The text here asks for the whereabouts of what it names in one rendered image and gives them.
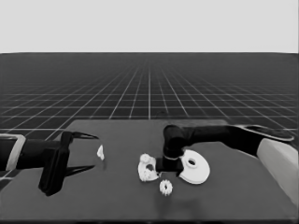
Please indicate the small white gear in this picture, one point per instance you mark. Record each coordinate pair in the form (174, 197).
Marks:
(142, 178)
(163, 188)
(142, 160)

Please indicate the large thick white disc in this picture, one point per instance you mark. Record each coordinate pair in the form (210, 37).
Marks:
(199, 172)

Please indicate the small white T-shaped piece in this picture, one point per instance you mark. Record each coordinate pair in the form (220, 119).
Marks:
(100, 153)

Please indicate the white round carrier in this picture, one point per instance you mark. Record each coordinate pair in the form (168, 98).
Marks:
(141, 168)

